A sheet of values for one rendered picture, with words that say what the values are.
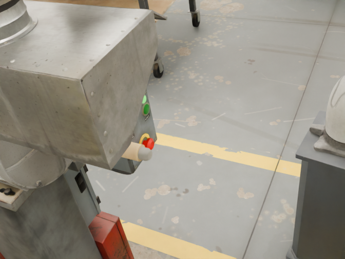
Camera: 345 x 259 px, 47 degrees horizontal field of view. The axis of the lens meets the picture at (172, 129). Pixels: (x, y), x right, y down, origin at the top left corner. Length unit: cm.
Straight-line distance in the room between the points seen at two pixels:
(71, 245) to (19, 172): 54
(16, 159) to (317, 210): 122
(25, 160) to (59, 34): 34
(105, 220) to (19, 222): 45
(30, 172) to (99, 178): 168
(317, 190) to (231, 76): 172
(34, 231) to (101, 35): 74
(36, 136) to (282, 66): 281
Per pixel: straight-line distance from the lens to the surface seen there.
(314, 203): 167
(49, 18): 60
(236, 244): 207
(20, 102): 54
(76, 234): 131
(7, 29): 57
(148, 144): 114
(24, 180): 84
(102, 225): 146
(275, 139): 257
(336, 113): 141
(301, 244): 192
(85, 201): 136
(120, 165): 116
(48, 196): 115
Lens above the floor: 175
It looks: 40 degrees down
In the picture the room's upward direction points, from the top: 10 degrees counter-clockwise
